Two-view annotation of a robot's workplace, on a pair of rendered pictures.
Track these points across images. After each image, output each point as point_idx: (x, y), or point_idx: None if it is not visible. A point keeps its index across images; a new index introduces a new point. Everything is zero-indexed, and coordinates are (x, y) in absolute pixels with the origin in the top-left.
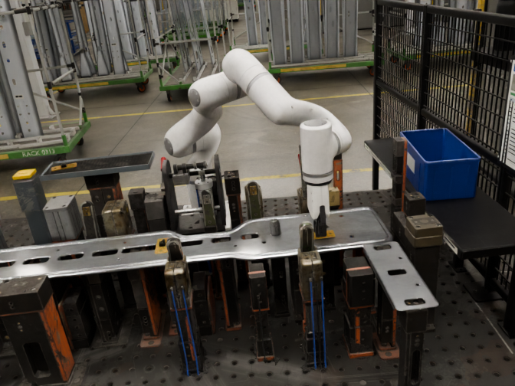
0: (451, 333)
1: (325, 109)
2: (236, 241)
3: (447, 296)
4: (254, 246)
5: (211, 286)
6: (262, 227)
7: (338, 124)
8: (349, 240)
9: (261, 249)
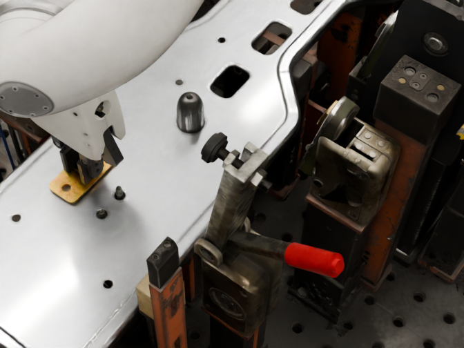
0: None
1: (76, 9)
2: (234, 50)
3: None
4: (185, 61)
5: (314, 125)
6: (237, 119)
7: (17, 36)
8: (12, 201)
9: (161, 63)
